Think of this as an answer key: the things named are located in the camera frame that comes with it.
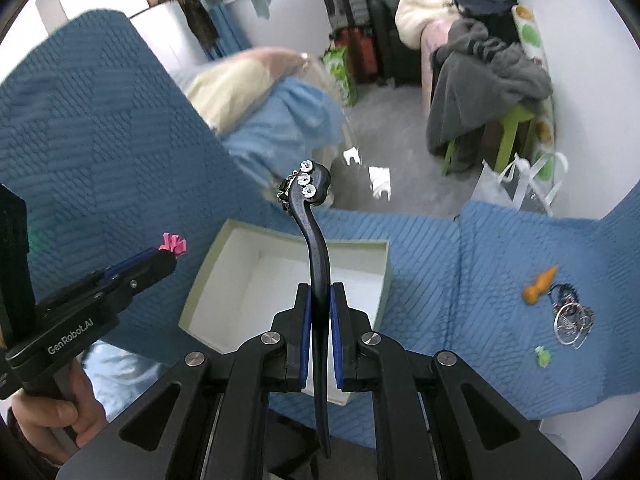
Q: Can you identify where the dotted rolled mat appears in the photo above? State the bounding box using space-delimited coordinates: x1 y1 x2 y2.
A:
511 3 555 164

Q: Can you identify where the light blue bedding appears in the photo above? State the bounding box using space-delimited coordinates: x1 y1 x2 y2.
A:
221 77 352 200

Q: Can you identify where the white tote bag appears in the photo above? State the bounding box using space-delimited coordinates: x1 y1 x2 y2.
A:
471 152 568 217

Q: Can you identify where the red suitcase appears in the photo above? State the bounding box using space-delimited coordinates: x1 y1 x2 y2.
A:
334 27 378 84

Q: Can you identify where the green hat hair clip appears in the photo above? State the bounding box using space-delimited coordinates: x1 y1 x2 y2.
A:
535 346 551 368

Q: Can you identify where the black rhinestone hair clip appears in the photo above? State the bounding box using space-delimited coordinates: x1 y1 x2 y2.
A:
277 159 331 458

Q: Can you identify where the pink hair clip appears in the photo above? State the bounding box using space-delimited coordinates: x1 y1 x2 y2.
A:
158 232 188 257

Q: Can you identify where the silver bangle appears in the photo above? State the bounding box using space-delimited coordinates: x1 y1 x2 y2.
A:
553 301 594 350

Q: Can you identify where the orange gourd ornament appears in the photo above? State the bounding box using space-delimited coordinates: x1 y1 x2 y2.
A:
522 266 559 306

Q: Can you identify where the person's left hand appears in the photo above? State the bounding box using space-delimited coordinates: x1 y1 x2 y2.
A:
11 360 107 465

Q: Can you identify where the black coil hair tie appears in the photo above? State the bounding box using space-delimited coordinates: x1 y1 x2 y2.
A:
548 283 582 311

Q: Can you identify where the green plastic stool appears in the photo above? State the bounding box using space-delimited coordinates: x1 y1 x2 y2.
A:
442 104 536 177

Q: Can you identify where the blue textured blanket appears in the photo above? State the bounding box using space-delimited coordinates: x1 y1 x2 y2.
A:
0 8 640 451

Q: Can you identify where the cream plush pile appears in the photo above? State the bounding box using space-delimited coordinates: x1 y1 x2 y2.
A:
395 0 460 50

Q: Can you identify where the green cardboard box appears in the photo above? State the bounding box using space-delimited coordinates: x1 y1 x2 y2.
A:
178 218 393 406

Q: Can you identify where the grey towel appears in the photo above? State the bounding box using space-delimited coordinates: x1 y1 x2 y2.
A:
426 18 533 172

